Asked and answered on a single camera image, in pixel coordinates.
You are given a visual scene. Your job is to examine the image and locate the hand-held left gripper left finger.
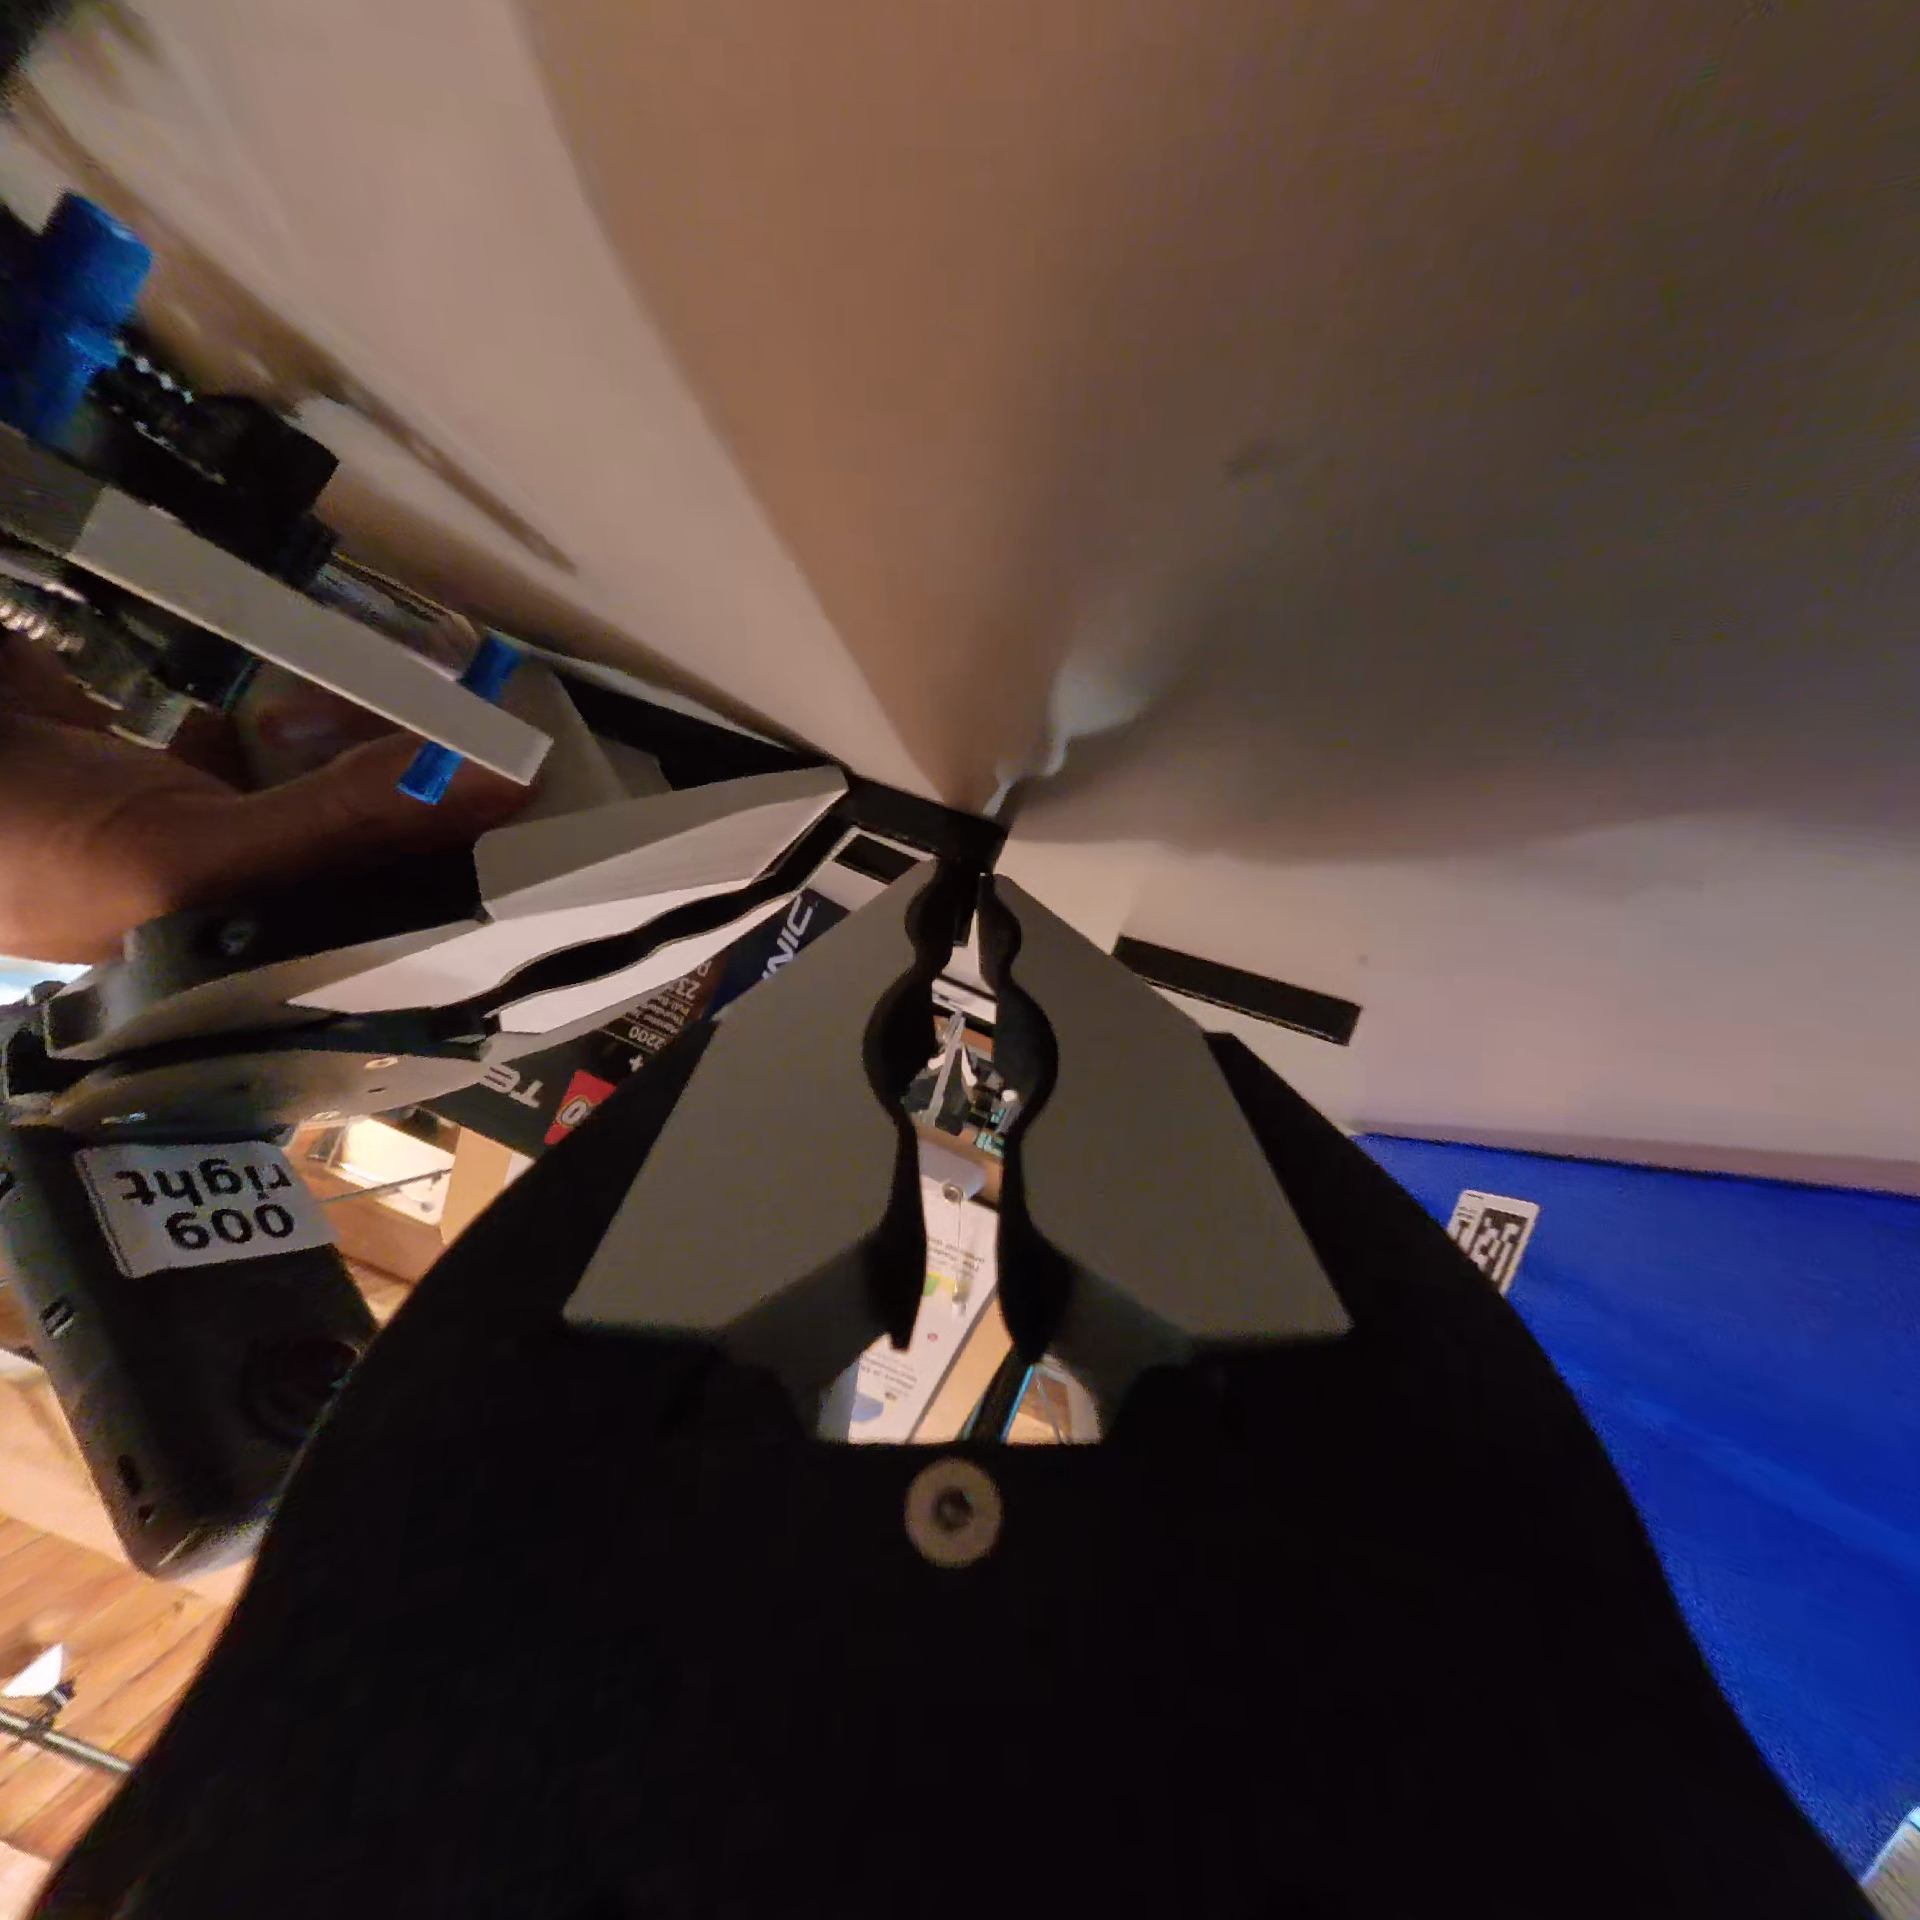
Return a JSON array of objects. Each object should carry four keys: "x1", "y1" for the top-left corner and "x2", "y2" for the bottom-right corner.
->
[{"x1": 564, "y1": 865, "x2": 940, "y2": 1403}]

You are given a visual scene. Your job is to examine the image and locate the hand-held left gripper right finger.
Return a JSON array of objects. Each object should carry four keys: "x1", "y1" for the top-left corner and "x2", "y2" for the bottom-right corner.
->
[{"x1": 978, "y1": 873, "x2": 1353, "y2": 1403}]

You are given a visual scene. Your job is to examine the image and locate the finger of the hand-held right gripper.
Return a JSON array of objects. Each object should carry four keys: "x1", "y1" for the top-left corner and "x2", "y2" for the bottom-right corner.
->
[
  {"x1": 474, "y1": 767, "x2": 849, "y2": 923},
  {"x1": 281, "y1": 884, "x2": 807, "y2": 1039}
]

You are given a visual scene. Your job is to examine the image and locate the grey black toy brick assembly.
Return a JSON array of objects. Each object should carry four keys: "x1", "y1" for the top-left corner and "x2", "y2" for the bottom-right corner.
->
[{"x1": 0, "y1": 192, "x2": 558, "y2": 811}]

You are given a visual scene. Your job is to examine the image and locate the blue parts bin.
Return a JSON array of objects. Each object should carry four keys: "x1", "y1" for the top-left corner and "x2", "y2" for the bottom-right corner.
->
[{"x1": 1351, "y1": 1132, "x2": 1920, "y2": 1883}]

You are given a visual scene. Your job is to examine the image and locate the grey desk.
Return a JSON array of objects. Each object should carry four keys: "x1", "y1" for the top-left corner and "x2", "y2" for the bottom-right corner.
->
[{"x1": 0, "y1": 0, "x2": 1920, "y2": 1190}]

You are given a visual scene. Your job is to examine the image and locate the person's right hand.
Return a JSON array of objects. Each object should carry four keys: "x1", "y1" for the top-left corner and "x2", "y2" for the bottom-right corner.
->
[{"x1": 0, "y1": 660, "x2": 534, "y2": 964}]

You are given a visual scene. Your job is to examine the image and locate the black toy set box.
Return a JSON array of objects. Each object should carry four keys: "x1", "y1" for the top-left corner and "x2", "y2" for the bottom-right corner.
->
[{"x1": 431, "y1": 838, "x2": 924, "y2": 1160}]

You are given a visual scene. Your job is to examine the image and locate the white printed instruction sheet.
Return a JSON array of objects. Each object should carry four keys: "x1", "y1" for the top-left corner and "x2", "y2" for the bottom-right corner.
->
[{"x1": 844, "y1": 1177, "x2": 1003, "y2": 1444}]

